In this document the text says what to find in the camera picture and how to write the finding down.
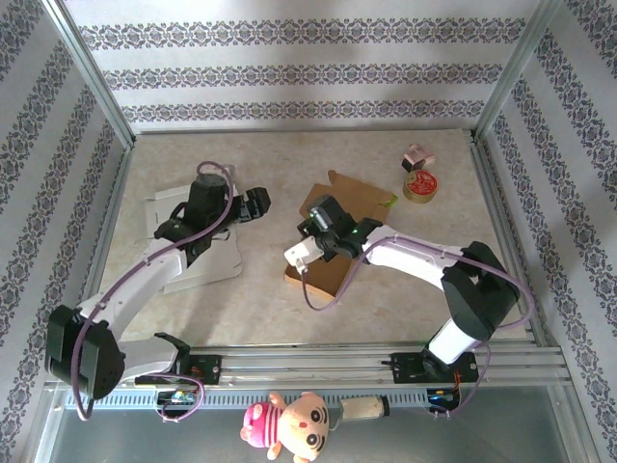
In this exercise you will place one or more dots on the brown cardboard box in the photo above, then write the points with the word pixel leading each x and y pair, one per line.
pixel 356 193

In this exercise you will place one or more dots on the white and teal paper box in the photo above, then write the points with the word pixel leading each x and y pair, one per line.
pixel 217 263

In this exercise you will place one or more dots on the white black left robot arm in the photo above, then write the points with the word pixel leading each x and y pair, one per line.
pixel 144 284

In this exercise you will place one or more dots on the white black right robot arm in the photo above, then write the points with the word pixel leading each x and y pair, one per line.
pixel 410 260

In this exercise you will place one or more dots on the small pink box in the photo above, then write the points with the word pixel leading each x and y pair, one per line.
pixel 417 154

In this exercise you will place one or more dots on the small green block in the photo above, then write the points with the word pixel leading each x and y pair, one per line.
pixel 393 199

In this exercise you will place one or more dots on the round red gold tin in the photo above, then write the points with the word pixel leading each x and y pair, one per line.
pixel 419 185

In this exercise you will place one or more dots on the clear bottle with beige filling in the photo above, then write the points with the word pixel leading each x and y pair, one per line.
pixel 361 407

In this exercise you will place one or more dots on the perforated metal strip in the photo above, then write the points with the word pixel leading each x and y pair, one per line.
pixel 231 398

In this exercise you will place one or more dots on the small circuit board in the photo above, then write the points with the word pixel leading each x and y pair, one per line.
pixel 441 396
pixel 176 397

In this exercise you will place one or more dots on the pink plush doll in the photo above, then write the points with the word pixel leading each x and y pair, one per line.
pixel 299 424

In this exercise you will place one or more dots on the aluminium side rail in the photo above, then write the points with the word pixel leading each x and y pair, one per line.
pixel 107 231
pixel 501 217

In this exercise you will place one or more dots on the long aluminium base rail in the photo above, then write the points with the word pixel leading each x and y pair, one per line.
pixel 308 359

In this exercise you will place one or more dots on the aluminium frame post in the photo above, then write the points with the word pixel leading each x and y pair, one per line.
pixel 515 72
pixel 90 72

